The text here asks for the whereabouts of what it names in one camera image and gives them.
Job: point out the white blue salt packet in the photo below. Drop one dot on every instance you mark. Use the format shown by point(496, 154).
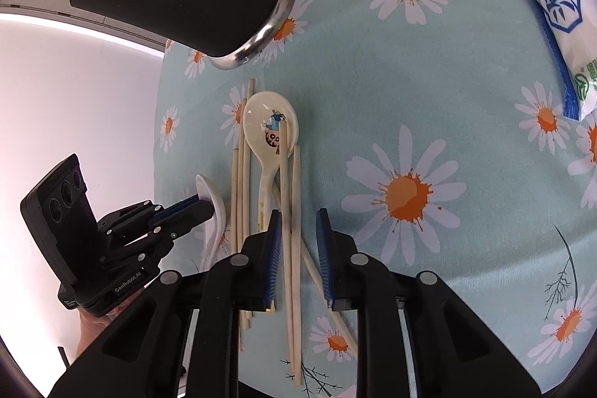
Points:
point(559, 6)

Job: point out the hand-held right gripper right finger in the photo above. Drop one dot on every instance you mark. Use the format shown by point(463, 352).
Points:
point(325, 260)

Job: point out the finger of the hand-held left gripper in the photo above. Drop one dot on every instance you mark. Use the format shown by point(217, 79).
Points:
point(196, 221)
point(179, 206)

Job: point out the cartoon print ceramic spoon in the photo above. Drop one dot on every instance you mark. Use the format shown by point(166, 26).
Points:
point(261, 123)

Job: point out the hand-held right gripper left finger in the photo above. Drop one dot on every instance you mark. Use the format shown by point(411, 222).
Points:
point(274, 260)

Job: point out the wooden chopstick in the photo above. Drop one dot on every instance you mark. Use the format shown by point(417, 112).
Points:
point(286, 193)
point(310, 266)

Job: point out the person's left hand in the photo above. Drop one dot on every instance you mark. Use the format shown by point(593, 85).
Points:
point(95, 328)

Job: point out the daisy print tablecloth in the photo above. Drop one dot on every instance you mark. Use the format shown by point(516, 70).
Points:
point(419, 99)

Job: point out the plain white ceramic spoon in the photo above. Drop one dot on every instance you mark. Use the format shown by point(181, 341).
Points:
point(217, 235)

